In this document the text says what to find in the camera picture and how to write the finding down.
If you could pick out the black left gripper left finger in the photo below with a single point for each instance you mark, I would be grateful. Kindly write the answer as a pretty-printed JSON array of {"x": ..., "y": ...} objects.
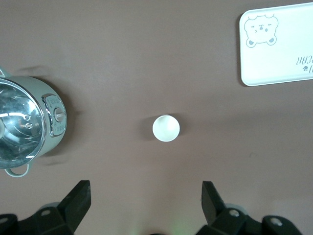
[{"x": 73, "y": 205}]

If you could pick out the pale green electric pot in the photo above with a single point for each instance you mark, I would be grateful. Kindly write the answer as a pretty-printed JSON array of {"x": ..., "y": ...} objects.
[{"x": 56, "y": 115}]

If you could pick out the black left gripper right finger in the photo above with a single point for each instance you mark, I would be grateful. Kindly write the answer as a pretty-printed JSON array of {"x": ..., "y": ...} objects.
[{"x": 212, "y": 208}]

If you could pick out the glass pot lid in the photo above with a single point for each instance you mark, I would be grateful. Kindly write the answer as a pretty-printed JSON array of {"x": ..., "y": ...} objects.
[{"x": 17, "y": 117}]

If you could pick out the white IKEA cup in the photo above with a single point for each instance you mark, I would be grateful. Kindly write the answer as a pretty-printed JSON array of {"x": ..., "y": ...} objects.
[{"x": 166, "y": 128}]

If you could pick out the cream tray with bear print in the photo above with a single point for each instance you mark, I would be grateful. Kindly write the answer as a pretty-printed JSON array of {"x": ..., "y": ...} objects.
[{"x": 281, "y": 49}]

